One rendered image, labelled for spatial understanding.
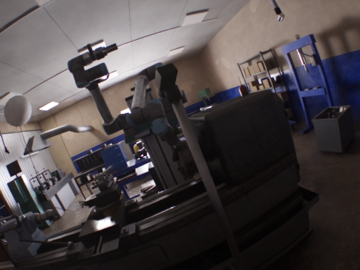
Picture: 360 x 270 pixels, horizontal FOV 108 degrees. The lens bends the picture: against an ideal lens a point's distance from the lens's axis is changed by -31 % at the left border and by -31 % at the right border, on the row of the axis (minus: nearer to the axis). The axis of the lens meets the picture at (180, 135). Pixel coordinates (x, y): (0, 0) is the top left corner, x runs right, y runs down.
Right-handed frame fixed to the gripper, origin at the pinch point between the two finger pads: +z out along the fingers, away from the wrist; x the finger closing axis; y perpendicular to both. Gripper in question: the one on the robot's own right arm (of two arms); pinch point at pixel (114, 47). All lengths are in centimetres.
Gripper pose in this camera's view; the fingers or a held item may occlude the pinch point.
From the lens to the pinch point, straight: 135.9
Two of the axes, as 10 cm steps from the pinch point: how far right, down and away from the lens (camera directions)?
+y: 1.5, 6.5, 7.5
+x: 4.0, 6.5, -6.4
